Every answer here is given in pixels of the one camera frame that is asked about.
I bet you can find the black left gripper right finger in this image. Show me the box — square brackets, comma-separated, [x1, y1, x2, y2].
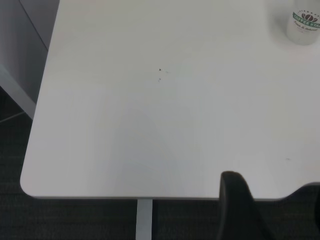
[313, 186, 320, 240]

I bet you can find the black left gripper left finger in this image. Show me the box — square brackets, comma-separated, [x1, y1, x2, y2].
[216, 170, 274, 240]

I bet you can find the white paper coffee cup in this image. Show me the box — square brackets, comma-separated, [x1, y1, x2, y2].
[286, 0, 320, 46]

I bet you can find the grey metal table leg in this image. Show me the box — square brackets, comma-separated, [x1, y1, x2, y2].
[135, 199, 154, 240]

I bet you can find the grey wall skirting board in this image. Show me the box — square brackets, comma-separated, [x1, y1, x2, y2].
[0, 64, 37, 121]

